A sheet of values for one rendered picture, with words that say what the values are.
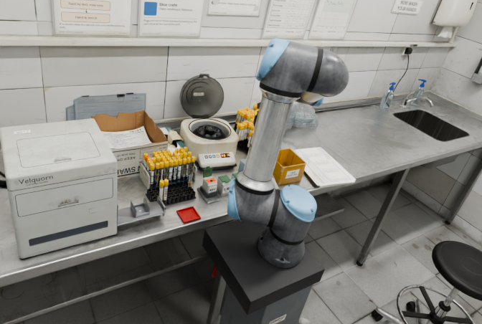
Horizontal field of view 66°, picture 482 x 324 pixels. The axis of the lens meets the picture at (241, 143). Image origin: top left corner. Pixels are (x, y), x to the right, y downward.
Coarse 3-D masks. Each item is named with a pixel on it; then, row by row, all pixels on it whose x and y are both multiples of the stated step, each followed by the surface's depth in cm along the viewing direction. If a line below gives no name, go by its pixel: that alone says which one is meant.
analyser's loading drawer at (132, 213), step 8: (144, 200) 129; (160, 200) 132; (128, 208) 128; (136, 208) 129; (144, 208) 130; (152, 208) 130; (160, 208) 131; (120, 216) 124; (128, 216) 125; (136, 216) 125; (144, 216) 126; (120, 224) 123
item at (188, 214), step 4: (188, 208) 139; (192, 208) 140; (176, 212) 136; (180, 212) 137; (184, 212) 137; (188, 212) 137; (192, 212) 138; (196, 212) 138; (180, 216) 134; (184, 216) 135; (188, 216) 135; (192, 216) 136; (196, 216) 136; (200, 216) 136; (184, 220) 133; (188, 220) 133; (192, 220) 134
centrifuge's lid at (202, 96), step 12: (192, 84) 179; (204, 84) 182; (216, 84) 182; (180, 96) 175; (192, 96) 183; (204, 96) 185; (216, 96) 186; (192, 108) 184; (204, 108) 186; (216, 108) 186
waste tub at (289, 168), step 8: (280, 152) 171; (288, 152) 173; (280, 160) 174; (288, 160) 174; (296, 160) 169; (280, 168) 159; (288, 168) 159; (296, 168) 162; (304, 168) 165; (280, 176) 160; (288, 176) 162; (296, 176) 165; (280, 184) 162
